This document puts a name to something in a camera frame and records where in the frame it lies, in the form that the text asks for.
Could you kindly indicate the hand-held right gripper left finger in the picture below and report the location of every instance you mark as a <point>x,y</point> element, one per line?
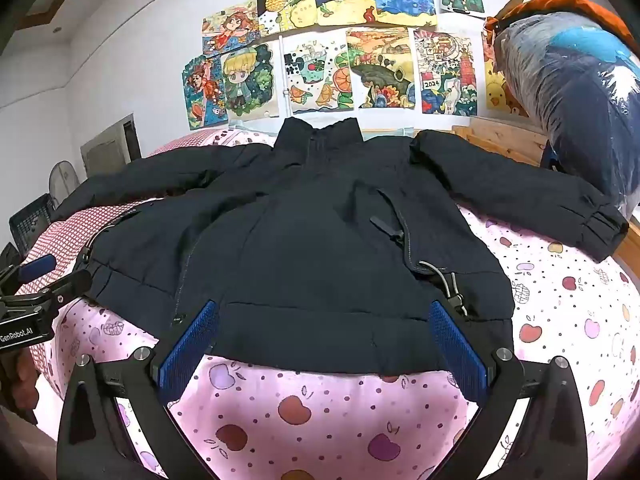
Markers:
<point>192,345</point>

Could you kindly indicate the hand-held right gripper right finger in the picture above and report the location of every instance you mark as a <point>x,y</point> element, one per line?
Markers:
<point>457,345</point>

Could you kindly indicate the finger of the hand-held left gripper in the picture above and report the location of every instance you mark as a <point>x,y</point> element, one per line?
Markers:
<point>36,266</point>
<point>67,285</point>

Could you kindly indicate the black padded jacket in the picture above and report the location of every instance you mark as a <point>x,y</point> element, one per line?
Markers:
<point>310,240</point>

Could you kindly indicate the person's left hand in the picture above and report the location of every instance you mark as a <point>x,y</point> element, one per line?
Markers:
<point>21,377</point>

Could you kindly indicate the red checkered blanket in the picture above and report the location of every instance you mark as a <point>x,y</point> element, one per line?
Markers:
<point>60,232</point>

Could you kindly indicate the black plastic crate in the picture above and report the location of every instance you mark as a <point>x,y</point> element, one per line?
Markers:
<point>30,222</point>

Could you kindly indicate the electric fan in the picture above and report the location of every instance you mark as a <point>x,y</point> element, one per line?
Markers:
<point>61,180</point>

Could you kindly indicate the pink apple-print bedsheet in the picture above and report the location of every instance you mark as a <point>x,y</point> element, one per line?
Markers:
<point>325,420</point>

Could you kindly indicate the wooden bed headboard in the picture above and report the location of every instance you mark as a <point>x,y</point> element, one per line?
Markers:
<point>500,142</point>

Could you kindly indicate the orange cloth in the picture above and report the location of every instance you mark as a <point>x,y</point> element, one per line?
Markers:
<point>550,2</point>

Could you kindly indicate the group of colourful wall drawings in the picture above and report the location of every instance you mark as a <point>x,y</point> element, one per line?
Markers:
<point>380,65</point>

